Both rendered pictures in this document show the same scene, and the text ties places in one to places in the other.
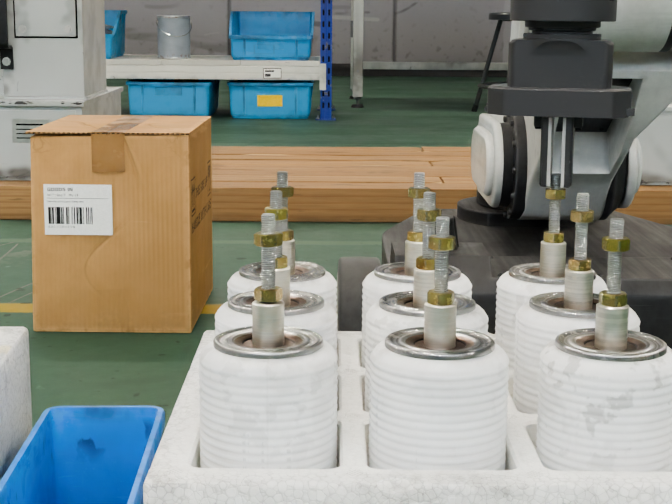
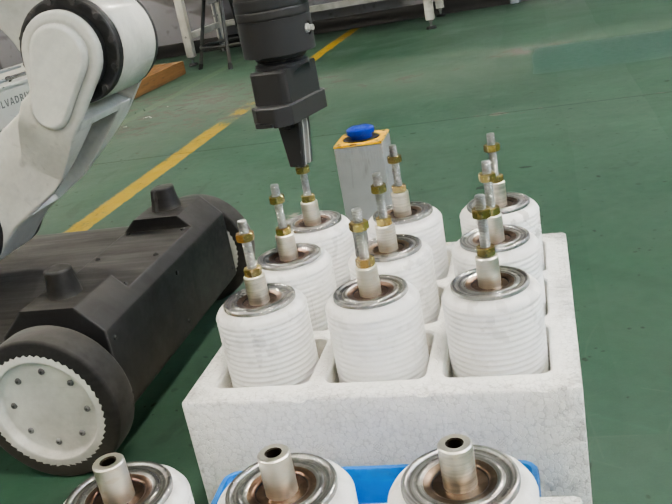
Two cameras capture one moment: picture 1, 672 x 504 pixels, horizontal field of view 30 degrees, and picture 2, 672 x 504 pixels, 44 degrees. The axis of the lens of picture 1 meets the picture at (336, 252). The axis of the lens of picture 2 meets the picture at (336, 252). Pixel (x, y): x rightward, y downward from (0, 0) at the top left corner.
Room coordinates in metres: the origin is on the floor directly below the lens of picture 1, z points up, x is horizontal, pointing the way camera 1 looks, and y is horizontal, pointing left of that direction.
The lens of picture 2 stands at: (0.77, 0.79, 0.58)
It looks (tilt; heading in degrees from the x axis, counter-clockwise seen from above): 20 degrees down; 286
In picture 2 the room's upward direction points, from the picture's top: 11 degrees counter-clockwise
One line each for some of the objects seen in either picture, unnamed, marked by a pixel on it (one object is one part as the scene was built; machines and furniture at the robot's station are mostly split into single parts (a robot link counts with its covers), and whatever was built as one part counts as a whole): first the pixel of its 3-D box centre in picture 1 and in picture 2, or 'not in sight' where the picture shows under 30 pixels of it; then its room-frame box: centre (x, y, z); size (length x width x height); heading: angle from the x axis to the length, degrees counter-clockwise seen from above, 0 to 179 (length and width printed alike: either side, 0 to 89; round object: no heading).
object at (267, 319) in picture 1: (268, 324); (488, 271); (0.84, 0.05, 0.26); 0.02 x 0.02 x 0.03
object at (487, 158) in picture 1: (553, 160); not in sight; (1.68, -0.29, 0.28); 0.21 x 0.20 x 0.13; 0
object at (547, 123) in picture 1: (542, 149); (292, 143); (1.08, -0.18, 0.36); 0.03 x 0.02 x 0.06; 167
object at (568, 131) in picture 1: (572, 150); (301, 137); (1.07, -0.20, 0.36); 0.03 x 0.02 x 0.06; 167
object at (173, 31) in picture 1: (174, 36); not in sight; (5.71, 0.73, 0.35); 0.16 x 0.15 x 0.19; 90
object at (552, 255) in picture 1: (552, 260); (311, 213); (1.07, -0.19, 0.26); 0.02 x 0.02 x 0.03
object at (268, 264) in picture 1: (268, 268); (483, 232); (0.84, 0.05, 0.30); 0.01 x 0.01 x 0.08
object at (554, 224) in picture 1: (554, 216); (305, 184); (1.07, -0.19, 0.30); 0.01 x 0.01 x 0.08
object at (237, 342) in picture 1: (268, 343); (489, 283); (0.84, 0.05, 0.25); 0.08 x 0.08 x 0.01
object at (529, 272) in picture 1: (552, 274); (312, 222); (1.07, -0.19, 0.25); 0.08 x 0.08 x 0.01
